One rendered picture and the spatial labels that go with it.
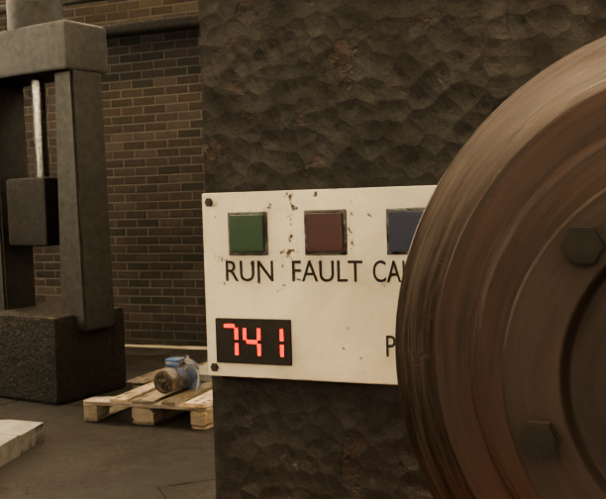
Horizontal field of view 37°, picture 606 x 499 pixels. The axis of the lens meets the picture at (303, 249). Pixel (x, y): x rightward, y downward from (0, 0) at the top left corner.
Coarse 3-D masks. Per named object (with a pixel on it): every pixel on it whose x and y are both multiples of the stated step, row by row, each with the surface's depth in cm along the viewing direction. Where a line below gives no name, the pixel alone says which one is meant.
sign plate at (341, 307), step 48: (240, 192) 87; (288, 192) 85; (336, 192) 84; (384, 192) 82; (432, 192) 80; (288, 240) 86; (384, 240) 82; (240, 288) 88; (288, 288) 86; (336, 288) 84; (384, 288) 82; (240, 336) 88; (288, 336) 86; (336, 336) 84; (384, 336) 83
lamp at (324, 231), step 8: (312, 216) 84; (320, 216) 84; (328, 216) 83; (336, 216) 83; (312, 224) 84; (320, 224) 84; (328, 224) 83; (336, 224) 83; (312, 232) 84; (320, 232) 84; (328, 232) 84; (336, 232) 83; (312, 240) 84; (320, 240) 84; (328, 240) 84; (336, 240) 83; (312, 248) 84; (320, 248) 84; (328, 248) 84; (336, 248) 83
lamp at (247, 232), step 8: (232, 216) 87; (240, 216) 87; (248, 216) 87; (256, 216) 86; (232, 224) 87; (240, 224) 87; (248, 224) 87; (256, 224) 86; (232, 232) 87; (240, 232) 87; (248, 232) 87; (256, 232) 86; (232, 240) 87; (240, 240) 87; (248, 240) 87; (256, 240) 86; (232, 248) 87; (240, 248) 87; (248, 248) 87; (256, 248) 86
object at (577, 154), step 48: (528, 144) 62; (576, 144) 61; (528, 192) 62; (576, 192) 59; (480, 240) 64; (528, 240) 60; (480, 288) 63; (480, 336) 62; (480, 384) 62; (480, 432) 64; (480, 480) 65; (528, 480) 61
